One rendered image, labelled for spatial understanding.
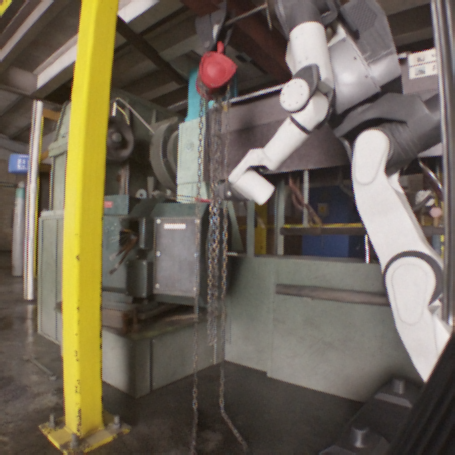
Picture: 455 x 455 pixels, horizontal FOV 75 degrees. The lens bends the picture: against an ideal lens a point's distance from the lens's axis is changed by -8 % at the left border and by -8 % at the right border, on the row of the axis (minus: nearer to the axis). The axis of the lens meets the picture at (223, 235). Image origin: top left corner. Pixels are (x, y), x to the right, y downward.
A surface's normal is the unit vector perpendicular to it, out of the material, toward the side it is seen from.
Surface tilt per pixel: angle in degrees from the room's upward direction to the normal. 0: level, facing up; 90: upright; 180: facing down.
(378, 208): 111
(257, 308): 90
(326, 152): 90
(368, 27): 85
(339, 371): 90
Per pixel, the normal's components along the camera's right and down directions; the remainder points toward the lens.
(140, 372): 0.79, 0.00
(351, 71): -0.45, 0.06
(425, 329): -0.59, 0.39
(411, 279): -0.68, -0.03
